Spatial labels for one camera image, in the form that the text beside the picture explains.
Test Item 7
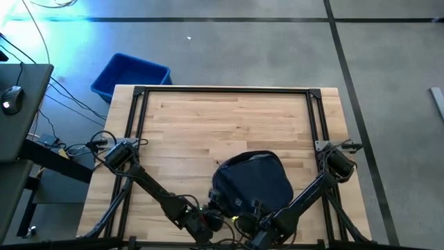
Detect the black power adapter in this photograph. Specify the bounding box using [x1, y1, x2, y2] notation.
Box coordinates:
[35, 133, 60, 149]

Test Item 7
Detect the black computer mouse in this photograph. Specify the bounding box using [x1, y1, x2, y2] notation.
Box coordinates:
[0, 85, 25, 116]

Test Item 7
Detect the grey metal bar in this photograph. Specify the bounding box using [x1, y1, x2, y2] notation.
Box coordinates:
[429, 86, 444, 122]

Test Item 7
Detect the black desk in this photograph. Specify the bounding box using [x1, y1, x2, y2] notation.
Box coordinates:
[0, 62, 95, 244]

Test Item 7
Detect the grey floor cable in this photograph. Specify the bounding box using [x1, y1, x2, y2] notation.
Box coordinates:
[20, 0, 51, 65]

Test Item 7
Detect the blue plastic bin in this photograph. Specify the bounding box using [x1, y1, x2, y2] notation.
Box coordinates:
[89, 52, 173, 104]

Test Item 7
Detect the navy backpack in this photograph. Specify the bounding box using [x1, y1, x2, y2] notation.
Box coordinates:
[211, 150, 295, 219]

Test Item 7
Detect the black floor cable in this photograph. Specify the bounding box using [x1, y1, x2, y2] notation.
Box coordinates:
[0, 32, 108, 122]

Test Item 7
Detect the black aluminium table frame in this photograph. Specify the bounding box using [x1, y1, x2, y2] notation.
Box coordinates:
[83, 85, 374, 250]

